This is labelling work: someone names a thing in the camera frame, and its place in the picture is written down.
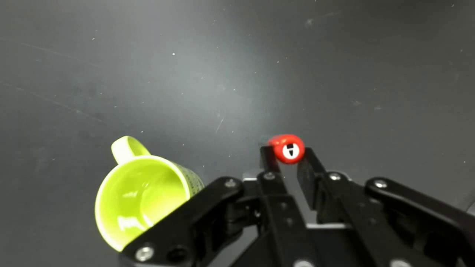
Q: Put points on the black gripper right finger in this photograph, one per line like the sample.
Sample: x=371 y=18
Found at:
x=389 y=220

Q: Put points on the yellow-green mug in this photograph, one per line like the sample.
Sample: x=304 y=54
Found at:
x=138 y=192

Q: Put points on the red marker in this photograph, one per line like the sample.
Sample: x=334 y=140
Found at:
x=288 y=149

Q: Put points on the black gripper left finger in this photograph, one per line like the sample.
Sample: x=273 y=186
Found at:
x=214 y=219

